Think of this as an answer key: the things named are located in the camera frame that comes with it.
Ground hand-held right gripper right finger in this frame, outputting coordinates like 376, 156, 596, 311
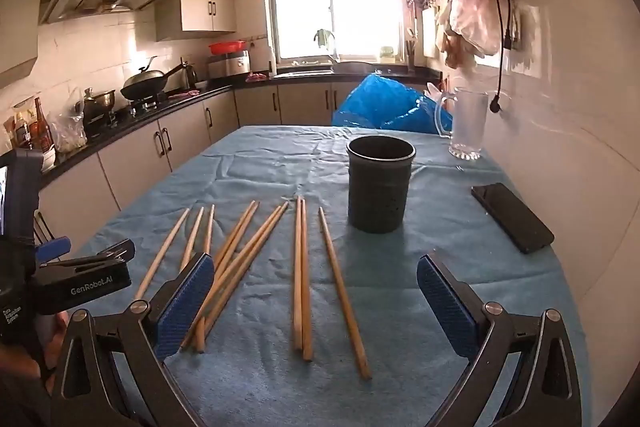
416, 252, 584, 427

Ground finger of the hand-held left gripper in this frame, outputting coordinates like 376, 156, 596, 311
40, 239, 136, 269
32, 234, 71, 262

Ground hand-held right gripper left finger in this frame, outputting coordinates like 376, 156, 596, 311
50, 251, 216, 427

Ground bunch of wooden chopsticks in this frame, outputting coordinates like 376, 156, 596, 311
134, 196, 373, 381

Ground dark round utensil cup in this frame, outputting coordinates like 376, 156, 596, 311
346, 135, 417, 234

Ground person's left hand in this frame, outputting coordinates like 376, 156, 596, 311
46, 311, 70, 370

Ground black smartphone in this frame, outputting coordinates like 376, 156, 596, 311
471, 183, 556, 255

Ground brown glass bottle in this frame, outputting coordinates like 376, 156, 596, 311
31, 97, 54, 154

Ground clear plastic bag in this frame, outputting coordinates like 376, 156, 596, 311
50, 87, 88, 152

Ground beige base cabinets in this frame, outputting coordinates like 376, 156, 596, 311
37, 79, 441, 238

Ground steel pot with lid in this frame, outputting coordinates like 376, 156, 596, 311
75, 88, 117, 128

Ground gas stove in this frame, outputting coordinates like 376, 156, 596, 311
112, 92, 168, 116

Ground blue tablecloth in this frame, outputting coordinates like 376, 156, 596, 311
65, 125, 591, 427

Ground black wok with lid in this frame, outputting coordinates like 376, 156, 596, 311
120, 56, 184, 101

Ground clear glass pitcher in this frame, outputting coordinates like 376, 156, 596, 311
434, 88, 489, 161

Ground black countertop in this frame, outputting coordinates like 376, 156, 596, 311
37, 67, 443, 188

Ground blue plastic bag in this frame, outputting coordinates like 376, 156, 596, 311
331, 73, 456, 138

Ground silver rice cooker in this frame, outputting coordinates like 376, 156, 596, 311
207, 50, 251, 79

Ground red plastic basin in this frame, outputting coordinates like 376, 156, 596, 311
208, 40, 247, 56

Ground brown hanging bags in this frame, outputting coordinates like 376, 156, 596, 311
435, 32, 476, 70

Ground steel sink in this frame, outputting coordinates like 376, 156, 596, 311
272, 68, 335, 78

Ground white cutting board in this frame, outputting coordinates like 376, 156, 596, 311
421, 7, 439, 58

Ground pink plastic bag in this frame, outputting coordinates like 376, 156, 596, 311
447, 0, 503, 58

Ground black cable with plug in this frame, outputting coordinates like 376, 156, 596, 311
492, 0, 516, 114

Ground small wall cabinet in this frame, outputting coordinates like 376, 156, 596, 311
155, 0, 238, 42

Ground white wall outlet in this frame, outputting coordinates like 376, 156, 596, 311
500, 7, 527, 74

